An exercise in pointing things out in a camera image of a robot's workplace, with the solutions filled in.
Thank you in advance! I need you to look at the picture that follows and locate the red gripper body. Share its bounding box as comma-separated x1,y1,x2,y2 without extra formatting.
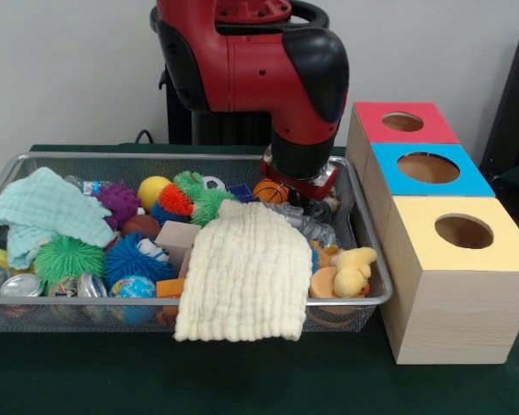
259,144,340,201

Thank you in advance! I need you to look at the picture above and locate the cream waffle cloth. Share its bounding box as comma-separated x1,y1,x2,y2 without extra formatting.
172,199,313,342

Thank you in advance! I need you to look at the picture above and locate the wooden box with three holes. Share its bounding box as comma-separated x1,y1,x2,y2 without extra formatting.
344,101,519,366

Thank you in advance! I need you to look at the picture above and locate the shallow mesh bin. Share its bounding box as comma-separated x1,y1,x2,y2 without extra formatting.
0,150,394,334

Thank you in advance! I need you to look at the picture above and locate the orange basketball toy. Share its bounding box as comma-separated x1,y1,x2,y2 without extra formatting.
253,178,292,205

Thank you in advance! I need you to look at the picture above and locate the yellow plush duck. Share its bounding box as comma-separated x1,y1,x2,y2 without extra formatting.
332,246,378,298

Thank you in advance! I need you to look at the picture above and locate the yellow ball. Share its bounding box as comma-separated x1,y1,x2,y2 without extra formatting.
137,176,173,212

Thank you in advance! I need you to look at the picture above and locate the purple knobby ball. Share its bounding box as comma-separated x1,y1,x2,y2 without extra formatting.
90,180,142,231

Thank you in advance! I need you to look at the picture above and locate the blue spiky ball with eyes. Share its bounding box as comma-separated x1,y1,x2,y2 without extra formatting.
103,233,177,291

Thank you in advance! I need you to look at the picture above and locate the globe print ball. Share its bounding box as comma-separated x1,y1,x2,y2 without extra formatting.
108,274,158,325

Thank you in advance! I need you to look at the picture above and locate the black upright panel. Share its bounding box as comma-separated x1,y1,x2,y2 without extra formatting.
479,28,519,174

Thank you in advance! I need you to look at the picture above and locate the green spiky ball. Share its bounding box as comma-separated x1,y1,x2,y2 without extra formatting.
33,235,106,289

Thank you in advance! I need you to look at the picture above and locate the mint waffle cloth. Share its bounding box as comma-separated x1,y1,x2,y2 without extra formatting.
0,167,116,269

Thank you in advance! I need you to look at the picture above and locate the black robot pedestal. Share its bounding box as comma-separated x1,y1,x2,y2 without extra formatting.
150,0,332,146

